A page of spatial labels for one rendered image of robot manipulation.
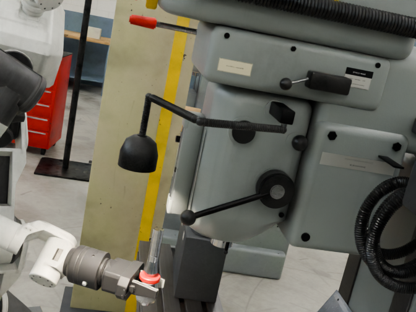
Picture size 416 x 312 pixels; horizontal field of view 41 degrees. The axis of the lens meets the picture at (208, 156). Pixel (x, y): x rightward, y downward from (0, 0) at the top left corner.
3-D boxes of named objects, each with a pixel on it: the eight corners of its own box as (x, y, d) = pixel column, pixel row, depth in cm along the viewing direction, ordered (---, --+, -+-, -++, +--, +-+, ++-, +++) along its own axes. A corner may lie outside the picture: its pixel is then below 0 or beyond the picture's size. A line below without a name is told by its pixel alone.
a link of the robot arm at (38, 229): (80, 238, 131) (27, 211, 128) (64, 272, 126) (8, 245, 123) (73, 246, 137) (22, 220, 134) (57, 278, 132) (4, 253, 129)
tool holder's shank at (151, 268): (159, 277, 125) (168, 231, 122) (146, 278, 124) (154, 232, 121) (154, 270, 128) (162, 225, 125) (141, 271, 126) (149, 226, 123)
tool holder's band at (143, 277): (163, 283, 125) (163, 279, 125) (143, 284, 123) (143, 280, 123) (155, 273, 129) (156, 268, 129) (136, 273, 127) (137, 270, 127)
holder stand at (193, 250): (173, 298, 157) (186, 232, 152) (172, 262, 178) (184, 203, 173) (215, 303, 159) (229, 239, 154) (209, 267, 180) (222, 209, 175)
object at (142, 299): (159, 303, 126) (163, 283, 125) (139, 304, 124) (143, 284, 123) (151, 292, 130) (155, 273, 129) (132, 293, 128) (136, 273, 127)
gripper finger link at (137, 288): (156, 299, 124) (130, 291, 125) (158, 286, 123) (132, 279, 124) (154, 303, 123) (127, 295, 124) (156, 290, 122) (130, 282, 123)
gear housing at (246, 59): (203, 82, 98) (214, 23, 95) (189, 64, 121) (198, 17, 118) (380, 114, 104) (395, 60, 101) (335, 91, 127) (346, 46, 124)
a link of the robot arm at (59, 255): (91, 241, 128) (46, 227, 130) (71, 283, 122) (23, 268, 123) (98, 262, 137) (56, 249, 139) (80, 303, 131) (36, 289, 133)
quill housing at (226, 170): (187, 246, 108) (220, 83, 100) (178, 207, 128) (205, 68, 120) (281, 259, 112) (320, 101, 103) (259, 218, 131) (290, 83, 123)
